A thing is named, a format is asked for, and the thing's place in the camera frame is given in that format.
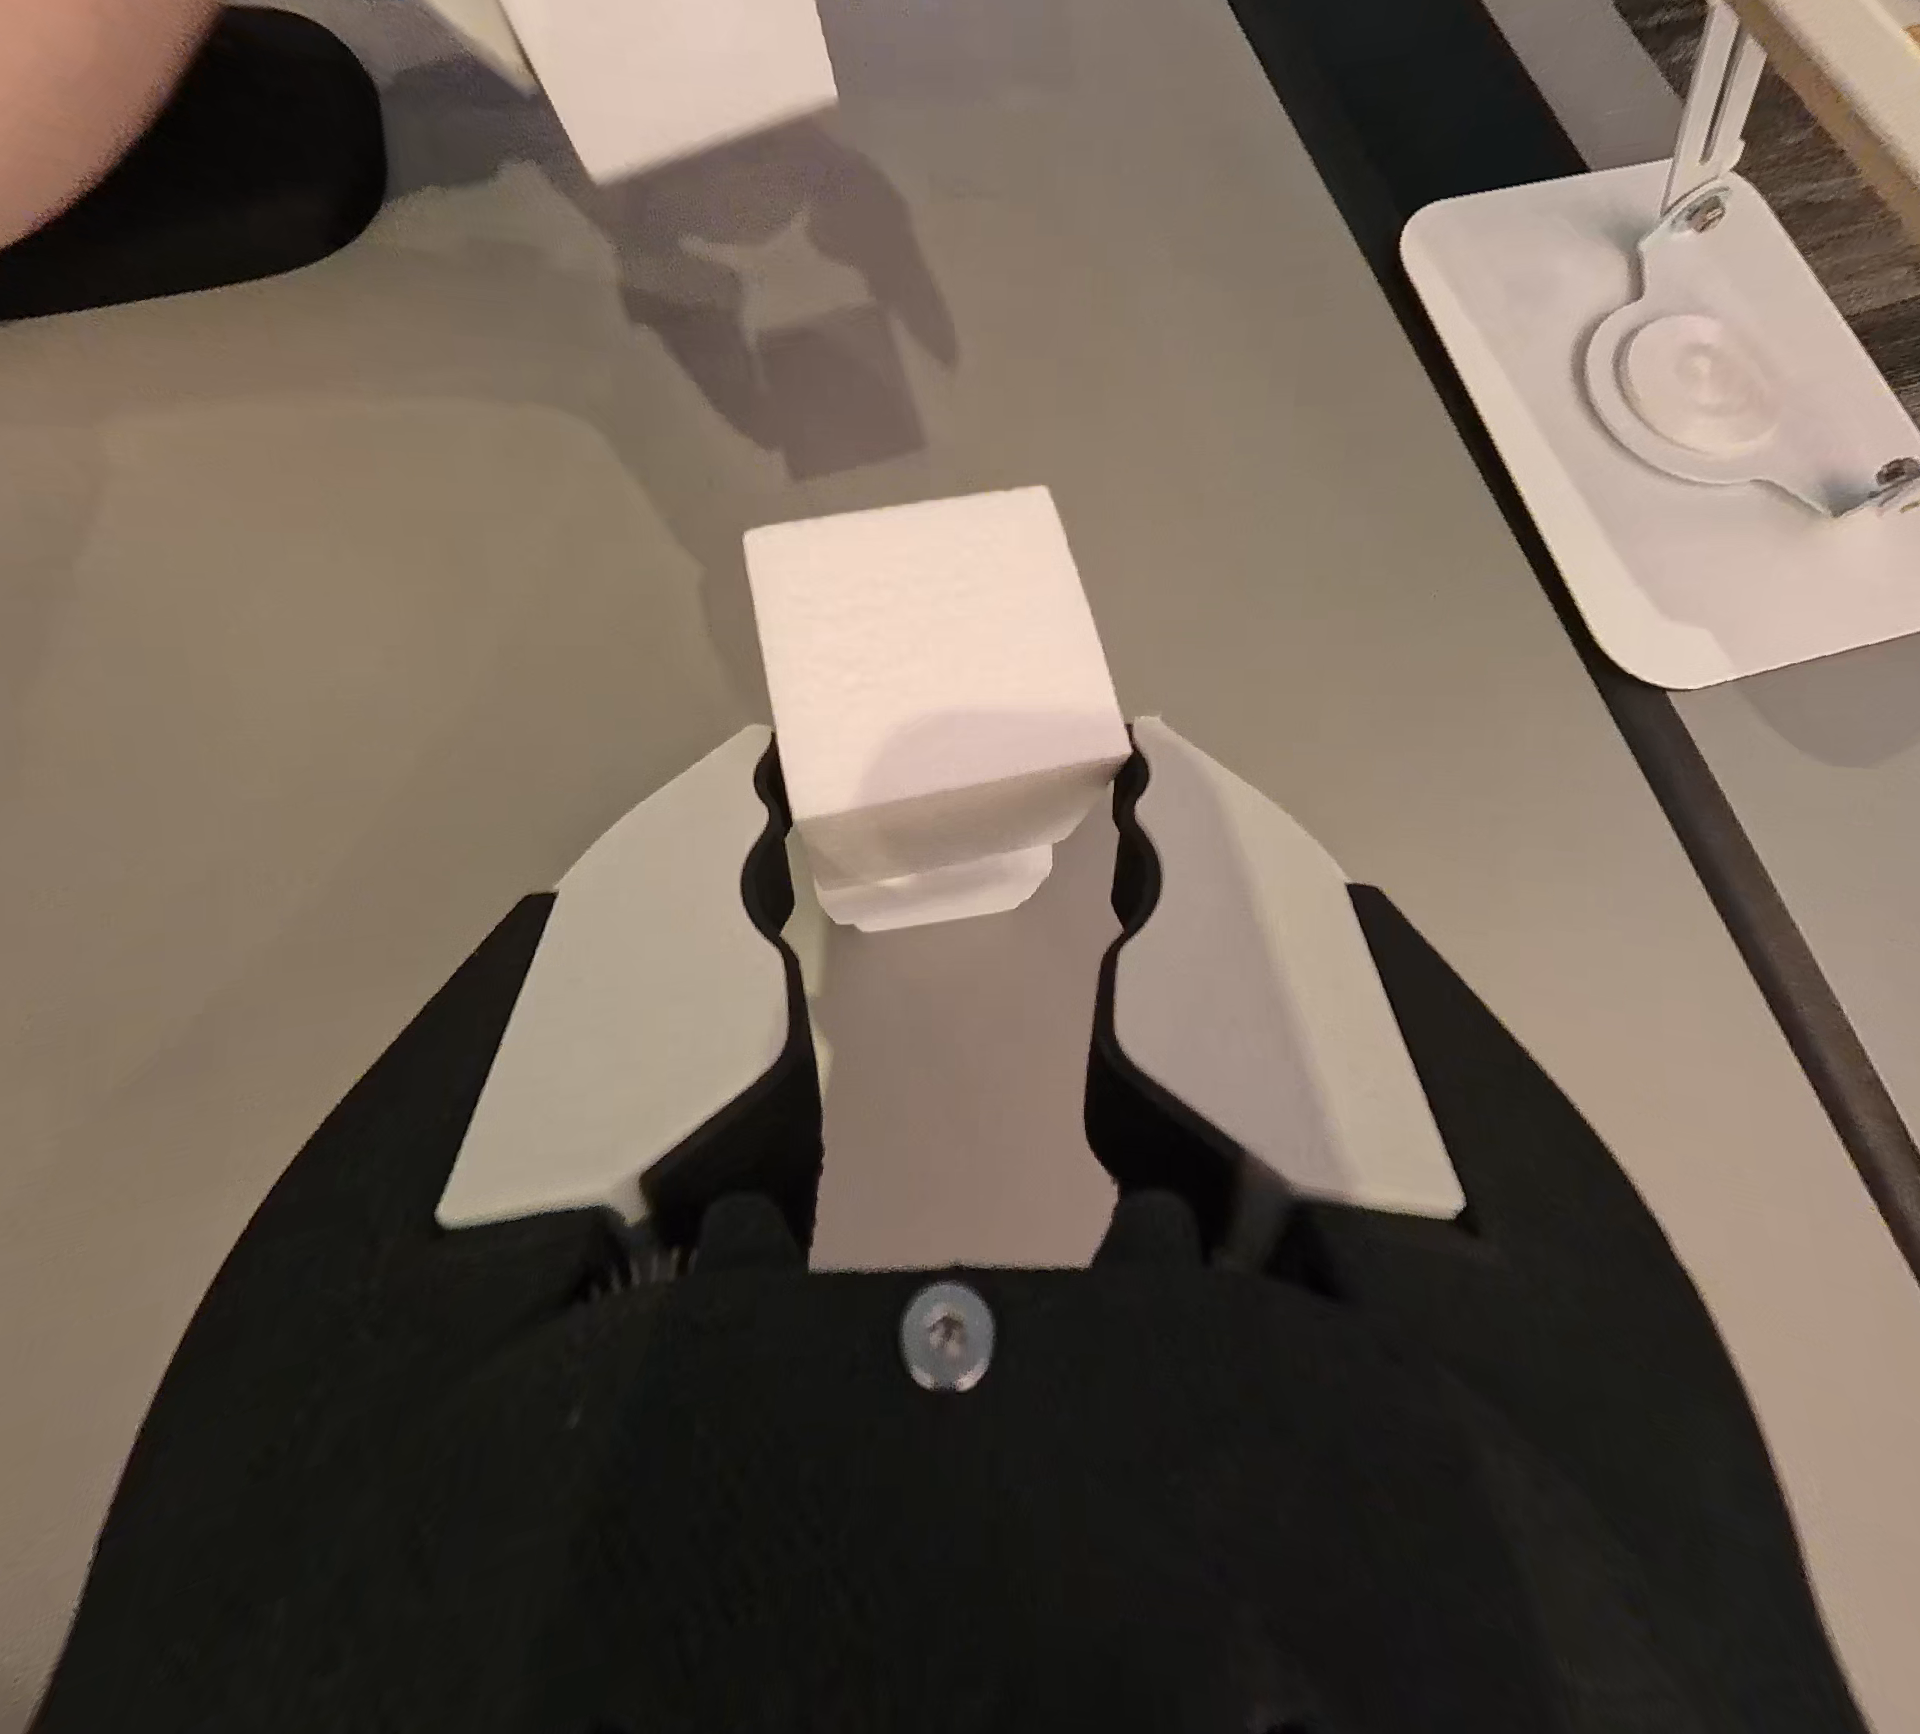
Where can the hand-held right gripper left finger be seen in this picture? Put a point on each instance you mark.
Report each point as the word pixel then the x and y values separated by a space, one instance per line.
pixel 630 1014

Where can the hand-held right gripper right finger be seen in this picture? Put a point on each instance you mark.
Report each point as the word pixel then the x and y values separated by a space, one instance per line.
pixel 1275 1014

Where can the person's left forearm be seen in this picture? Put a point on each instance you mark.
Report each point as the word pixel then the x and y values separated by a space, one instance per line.
pixel 91 39

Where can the white and wooden document stand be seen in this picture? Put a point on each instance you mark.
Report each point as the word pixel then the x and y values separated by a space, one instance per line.
pixel 1500 309

